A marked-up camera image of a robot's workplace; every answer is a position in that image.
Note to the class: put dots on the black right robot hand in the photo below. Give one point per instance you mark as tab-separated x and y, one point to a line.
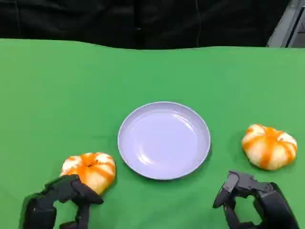
274	205

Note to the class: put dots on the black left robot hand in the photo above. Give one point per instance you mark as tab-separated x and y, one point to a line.
40	210

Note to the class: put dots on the orange and white bread roll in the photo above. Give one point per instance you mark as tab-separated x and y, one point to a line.
269	148
95	169

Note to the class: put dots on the black drape cloth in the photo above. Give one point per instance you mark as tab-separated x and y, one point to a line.
119	21

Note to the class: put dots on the grey metal frame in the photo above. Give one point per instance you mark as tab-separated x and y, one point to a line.
295	26

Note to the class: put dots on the lilac plate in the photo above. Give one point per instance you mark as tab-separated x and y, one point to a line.
164	140

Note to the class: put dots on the green table cloth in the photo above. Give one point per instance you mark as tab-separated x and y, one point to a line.
59	95

